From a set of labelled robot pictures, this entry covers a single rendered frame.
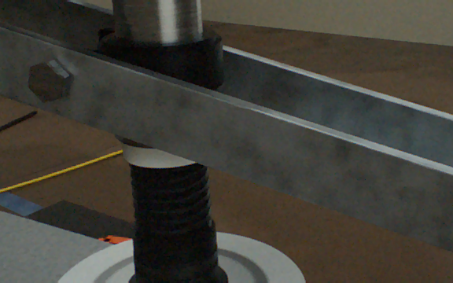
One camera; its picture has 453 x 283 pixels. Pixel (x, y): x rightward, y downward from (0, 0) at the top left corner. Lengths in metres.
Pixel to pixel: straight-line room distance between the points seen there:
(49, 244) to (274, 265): 0.25
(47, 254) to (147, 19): 0.33
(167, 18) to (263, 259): 0.25
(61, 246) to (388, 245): 1.86
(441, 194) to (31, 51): 0.28
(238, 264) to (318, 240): 1.90
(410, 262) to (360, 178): 1.97
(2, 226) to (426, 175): 0.51
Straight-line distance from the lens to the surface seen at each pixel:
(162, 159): 0.51
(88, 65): 0.48
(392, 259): 2.42
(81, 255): 0.73
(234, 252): 0.65
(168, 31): 0.49
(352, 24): 6.21
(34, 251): 0.75
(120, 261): 0.65
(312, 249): 2.46
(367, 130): 0.55
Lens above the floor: 1.15
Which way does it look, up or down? 19 degrees down
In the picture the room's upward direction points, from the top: 3 degrees counter-clockwise
